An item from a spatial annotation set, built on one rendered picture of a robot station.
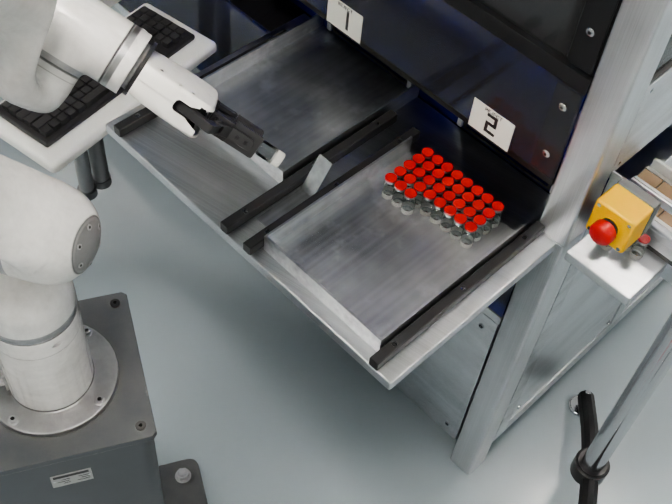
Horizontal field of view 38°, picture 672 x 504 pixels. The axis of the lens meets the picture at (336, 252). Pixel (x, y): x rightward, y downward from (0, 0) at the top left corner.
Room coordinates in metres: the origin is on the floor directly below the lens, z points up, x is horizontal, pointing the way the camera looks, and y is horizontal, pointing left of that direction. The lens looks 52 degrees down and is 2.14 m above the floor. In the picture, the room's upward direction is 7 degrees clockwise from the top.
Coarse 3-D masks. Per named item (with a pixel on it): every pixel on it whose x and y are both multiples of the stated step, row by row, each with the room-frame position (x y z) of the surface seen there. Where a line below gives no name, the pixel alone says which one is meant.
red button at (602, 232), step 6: (594, 222) 0.99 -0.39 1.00; (600, 222) 0.99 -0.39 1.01; (606, 222) 0.98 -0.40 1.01; (594, 228) 0.98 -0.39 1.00; (600, 228) 0.97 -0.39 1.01; (606, 228) 0.97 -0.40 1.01; (612, 228) 0.98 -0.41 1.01; (594, 234) 0.97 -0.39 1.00; (600, 234) 0.97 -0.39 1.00; (606, 234) 0.97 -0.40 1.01; (612, 234) 0.97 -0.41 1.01; (594, 240) 0.97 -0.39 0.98; (600, 240) 0.97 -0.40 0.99; (606, 240) 0.96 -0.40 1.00; (612, 240) 0.97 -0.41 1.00
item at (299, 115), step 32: (288, 32) 1.45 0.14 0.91; (320, 32) 1.50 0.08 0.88; (256, 64) 1.39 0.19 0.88; (288, 64) 1.40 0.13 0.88; (320, 64) 1.41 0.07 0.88; (352, 64) 1.42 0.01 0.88; (224, 96) 1.29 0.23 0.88; (256, 96) 1.30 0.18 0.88; (288, 96) 1.31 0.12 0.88; (320, 96) 1.32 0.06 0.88; (352, 96) 1.33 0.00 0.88; (384, 96) 1.34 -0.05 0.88; (416, 96) 1.35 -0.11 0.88; (288, 128) 1.23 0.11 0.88; (320, 128) 1.24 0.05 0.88; (352, 128) 1.22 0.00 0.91; (256, 160) 1.14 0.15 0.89; (288, 160) 1.15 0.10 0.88
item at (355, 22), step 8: (328, 0) 1.41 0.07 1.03; (336, 0) 1.39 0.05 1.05; (328, 8) 1.40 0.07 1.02; (336, 8) 1.39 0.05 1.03; (344, 8) 1.38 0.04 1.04; (328, 16) 1.40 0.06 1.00; (336, 16) 1.39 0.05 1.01; (344, 16) 1.38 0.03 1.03; (352, 16) 1.37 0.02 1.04; (360, 16) 1.35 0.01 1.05; (336, 24) 1.39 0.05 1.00; (344, 24) 1.38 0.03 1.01; (352, 24) 1.37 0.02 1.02; (360, 24) 1.35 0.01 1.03; (344, 32) 1.38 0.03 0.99; (352, 32) 1.36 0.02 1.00; (360, 32) 1.35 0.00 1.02
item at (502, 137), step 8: (480, 104) 1.18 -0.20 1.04; (472, 112) 1.18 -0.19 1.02; (480, 112) 1.17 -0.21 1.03; (488, 112) 1.17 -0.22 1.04; (496, 112) 1.16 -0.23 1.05; (472, 120) 1.18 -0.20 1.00; (480, 120) 1.17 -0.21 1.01; (488, 120) 1.16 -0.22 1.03; (504, 120) 1.14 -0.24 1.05; (480, 128) 1.17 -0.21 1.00; (488, 128) 1.16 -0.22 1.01; (496, 128) 1.15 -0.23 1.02; (504, 128) 1.14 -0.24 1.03; (512, 128) 1.13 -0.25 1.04; (488, 136) 1.16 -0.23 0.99; (496, 136) 1.15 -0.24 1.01; (504, 136) 1.14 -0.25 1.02; (496, 144) 1.15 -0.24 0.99; (504, 144) 1.14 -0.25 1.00
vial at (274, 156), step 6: (264, 144) 0.86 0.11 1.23; (270, 144) 0.86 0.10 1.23; (258, 150) 0.85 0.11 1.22; (264, 150) 0.85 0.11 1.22; (270, 150) 0.85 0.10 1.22; (276, 150) 0.86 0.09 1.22; (264, 156) 0.85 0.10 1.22; (270, 156) 0.85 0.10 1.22; (276, 156) 0.85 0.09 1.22; (282, 156) 0.85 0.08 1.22; (270, 162) 0.85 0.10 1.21; (276, 162) 0.85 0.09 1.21
